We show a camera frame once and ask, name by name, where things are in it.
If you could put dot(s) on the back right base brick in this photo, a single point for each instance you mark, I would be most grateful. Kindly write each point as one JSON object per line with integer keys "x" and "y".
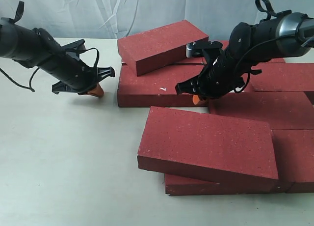
{"x": 275, "y": 60}

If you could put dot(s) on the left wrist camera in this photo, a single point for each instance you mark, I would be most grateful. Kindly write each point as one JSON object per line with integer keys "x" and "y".
{"x": 74, "y": 49}

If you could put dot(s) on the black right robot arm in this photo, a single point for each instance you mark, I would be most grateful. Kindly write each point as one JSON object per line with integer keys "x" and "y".
{"x": 290, "y": 35}

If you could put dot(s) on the front right base brick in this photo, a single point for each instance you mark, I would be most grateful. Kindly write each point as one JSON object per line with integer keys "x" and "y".
{"x": 294, "y": 153}

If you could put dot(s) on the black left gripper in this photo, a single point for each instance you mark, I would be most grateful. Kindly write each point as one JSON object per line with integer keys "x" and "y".
{"x": 75, "y": 76}

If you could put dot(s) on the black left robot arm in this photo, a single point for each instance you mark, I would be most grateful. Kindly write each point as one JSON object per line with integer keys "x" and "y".
{"x": 37, "y": 48}

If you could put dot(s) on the front left base brick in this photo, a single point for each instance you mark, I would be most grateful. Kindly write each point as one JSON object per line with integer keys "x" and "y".
{"x": 182, "y": 186}

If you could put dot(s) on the wrinkled blue backdrop cloth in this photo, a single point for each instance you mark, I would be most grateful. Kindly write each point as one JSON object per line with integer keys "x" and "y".
{"x": 113, "y": 19}

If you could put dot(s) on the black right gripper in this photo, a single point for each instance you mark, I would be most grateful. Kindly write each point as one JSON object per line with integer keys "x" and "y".
{"x": 218, "y": 78}

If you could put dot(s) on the base brick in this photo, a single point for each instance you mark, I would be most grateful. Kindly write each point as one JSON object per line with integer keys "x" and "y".
{"x": 182, "y": 186}
{"x": 275, "y": 60}
{"x": 294, "y": 153}

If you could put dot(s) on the red brick with white chip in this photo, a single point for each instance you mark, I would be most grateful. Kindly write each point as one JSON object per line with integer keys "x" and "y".
{"x": 156, "y": 88}

